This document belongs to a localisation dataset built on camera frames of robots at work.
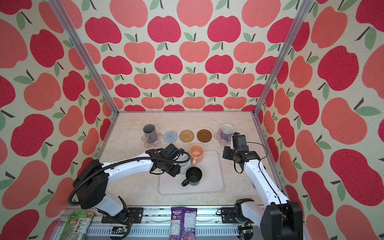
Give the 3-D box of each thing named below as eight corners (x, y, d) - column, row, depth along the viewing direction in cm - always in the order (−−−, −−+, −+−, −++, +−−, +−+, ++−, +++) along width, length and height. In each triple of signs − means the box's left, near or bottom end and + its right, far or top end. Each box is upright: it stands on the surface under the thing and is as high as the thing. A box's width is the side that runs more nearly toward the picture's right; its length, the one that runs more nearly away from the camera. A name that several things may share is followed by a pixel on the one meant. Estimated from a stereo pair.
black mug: (182, 188, 84) (181, 182, 77) (183, 172, 89) (182, 166, 83) (201, 188, 84) (202, 182, 77) (201, 172, 89) (201, 166, 83)
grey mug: (145, 146, 103) (140, 136, 94) (148, 134, 110) (144, 124, 101) (156, 146, 103) (152, 136, 94) (158, 134, 110) (155, 124, 101)
